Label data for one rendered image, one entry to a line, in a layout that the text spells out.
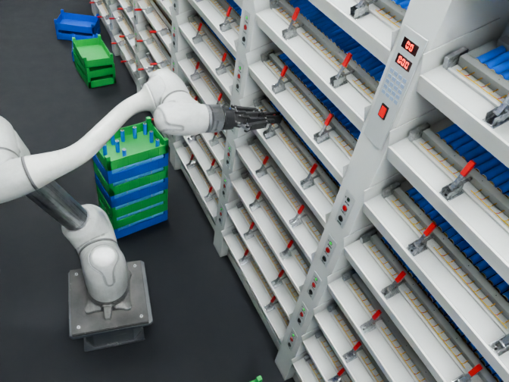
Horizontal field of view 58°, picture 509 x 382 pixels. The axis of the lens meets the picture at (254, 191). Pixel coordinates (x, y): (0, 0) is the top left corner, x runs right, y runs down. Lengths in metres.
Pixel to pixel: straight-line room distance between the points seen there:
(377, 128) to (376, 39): 0.20
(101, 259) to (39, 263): 0.71
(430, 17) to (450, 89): 0.14
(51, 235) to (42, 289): 0.32
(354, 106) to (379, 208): 0.27
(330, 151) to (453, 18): 0.53
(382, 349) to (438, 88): 0.77
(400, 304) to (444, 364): 0.17
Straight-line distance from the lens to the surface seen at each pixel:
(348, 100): 1.23
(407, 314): 1.29
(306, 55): 1.38
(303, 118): 1.45
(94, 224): 1.89
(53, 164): 1.41
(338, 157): 1.33
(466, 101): 0.98
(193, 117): 1.41
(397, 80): 1.07
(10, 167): 1.42
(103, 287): 1.85
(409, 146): 1.13
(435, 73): 1.03
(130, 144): 2.28
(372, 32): 1.14
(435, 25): 1.00
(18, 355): 2.24
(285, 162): 1.57
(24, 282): 2.43
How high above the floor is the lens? 1.93
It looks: 44 degrees down
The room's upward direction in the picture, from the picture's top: 11 degrees clockwise
